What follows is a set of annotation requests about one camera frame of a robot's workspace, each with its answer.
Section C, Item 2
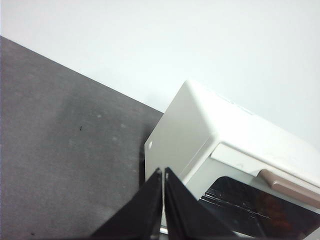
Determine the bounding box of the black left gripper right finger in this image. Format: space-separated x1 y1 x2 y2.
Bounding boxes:
163 166 238 240

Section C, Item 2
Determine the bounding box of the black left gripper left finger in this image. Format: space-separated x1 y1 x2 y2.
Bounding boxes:
89 167 163 240

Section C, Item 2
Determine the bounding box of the glass oven door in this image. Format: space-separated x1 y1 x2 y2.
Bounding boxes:
180 142 320 240

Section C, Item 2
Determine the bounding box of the metal wire oven rack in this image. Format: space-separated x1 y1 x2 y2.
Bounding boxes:
201 187 272 222

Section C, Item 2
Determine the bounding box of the white Toshiba toaster oven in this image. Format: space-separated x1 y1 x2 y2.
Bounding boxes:
144 79 320 240

